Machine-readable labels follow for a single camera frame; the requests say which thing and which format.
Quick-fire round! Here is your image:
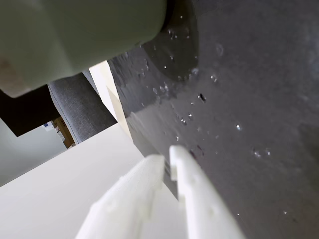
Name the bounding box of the grey fabric furniture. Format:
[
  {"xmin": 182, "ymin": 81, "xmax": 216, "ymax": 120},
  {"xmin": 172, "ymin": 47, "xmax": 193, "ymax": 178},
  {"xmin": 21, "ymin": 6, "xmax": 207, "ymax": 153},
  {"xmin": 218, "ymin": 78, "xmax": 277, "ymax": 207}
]
[{"xmin": 47, "ymin": 69, "xmax": 118, "ymax": 145}]

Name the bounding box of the black furniture panel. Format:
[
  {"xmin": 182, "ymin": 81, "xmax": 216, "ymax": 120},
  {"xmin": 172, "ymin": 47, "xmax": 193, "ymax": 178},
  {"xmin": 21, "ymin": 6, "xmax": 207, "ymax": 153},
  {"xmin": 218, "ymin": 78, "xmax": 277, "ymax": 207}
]
[{"xmin": 0, "ymin": 84, "xmax": 62, "ymax": 138}]

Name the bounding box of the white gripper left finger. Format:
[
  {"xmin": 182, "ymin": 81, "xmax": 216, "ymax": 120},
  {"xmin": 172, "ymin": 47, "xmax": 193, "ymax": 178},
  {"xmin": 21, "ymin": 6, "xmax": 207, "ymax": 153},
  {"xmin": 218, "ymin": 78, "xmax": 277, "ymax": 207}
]
[{"xmin": 74, "ymin": 154, "xmax": 164, "ymax": 239}]

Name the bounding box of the pale cup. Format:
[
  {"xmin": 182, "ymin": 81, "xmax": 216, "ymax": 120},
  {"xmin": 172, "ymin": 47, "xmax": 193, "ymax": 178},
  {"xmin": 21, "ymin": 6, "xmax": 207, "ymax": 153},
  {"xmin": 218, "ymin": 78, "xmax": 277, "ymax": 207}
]
[{"xmin": 0, "ymin": 0, "xmax": 168, "ymax": 99}]

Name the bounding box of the cardboard box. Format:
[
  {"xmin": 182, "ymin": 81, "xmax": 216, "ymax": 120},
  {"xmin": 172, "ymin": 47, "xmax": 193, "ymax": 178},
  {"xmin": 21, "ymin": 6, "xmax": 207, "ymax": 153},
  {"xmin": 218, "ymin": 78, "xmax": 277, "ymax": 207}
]
[{"xmin": 51, "ymin": 116, "xmax": 76, "ymax": 149}]

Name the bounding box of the white base board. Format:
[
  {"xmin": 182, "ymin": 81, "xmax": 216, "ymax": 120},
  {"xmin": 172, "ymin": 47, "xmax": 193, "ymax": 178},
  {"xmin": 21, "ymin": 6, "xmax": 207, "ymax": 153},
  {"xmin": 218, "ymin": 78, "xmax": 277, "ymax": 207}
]
[{"xmin": 0, "ymin": 123, "xmax": 190, "ymax": 239}]

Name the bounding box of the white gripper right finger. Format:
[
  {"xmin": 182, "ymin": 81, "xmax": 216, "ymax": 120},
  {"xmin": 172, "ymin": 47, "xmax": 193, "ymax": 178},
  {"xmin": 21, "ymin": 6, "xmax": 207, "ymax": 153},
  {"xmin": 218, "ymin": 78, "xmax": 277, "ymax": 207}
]
[{"xmin": 168, "ymin": 145, "xmax": 247, "ymax": 239}]

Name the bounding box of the black glossy mat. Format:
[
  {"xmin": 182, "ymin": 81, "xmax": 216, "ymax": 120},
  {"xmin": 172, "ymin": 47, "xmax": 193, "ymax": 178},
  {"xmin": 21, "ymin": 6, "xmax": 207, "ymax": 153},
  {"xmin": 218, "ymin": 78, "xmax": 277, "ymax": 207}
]
[{"xmin": 107, "ymin": 0, "xmax": 319, "ymax": 239}]

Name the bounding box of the light wooden board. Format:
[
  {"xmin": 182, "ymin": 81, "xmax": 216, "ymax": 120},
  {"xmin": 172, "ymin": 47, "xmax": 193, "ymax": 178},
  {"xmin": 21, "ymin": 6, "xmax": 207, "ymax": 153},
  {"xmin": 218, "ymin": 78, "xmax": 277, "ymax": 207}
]
[{"xmin": 88, "ymin": 61, "xmax": 134, "ymax": 144}]

